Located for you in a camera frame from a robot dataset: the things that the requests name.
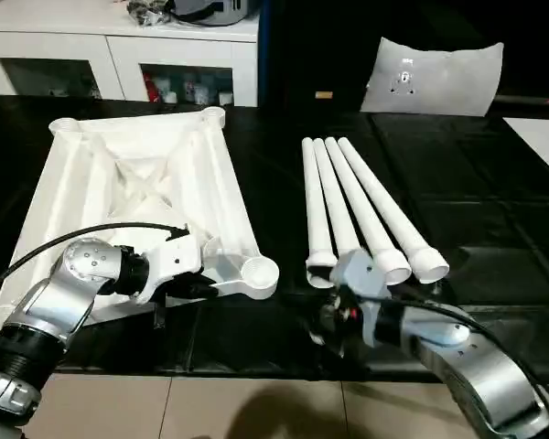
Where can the white plastic table leg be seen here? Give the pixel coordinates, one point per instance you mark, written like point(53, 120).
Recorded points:
point(335, 201)
point(389, 206)
point(361, 206)
point(317, 210)

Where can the white plastic table top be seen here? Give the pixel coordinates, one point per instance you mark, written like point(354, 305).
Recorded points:
point(137, 174)

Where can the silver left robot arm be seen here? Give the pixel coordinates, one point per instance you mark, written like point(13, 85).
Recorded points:
point(64, 293)

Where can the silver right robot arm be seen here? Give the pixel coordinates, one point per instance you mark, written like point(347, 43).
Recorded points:
point(476, 366)

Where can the black work mat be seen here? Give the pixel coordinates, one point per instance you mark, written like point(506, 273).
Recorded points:
point(256, 347)

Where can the small yellow label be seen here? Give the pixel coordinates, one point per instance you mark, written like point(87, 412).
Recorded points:
point(324, 94)

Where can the white cabinet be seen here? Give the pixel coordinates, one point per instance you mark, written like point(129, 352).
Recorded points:
point(119, 64)

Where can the tangled small items pile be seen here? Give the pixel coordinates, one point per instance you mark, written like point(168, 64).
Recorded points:
point(151, 13)

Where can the grey bag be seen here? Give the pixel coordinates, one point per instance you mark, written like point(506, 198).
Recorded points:
point(220, 11)

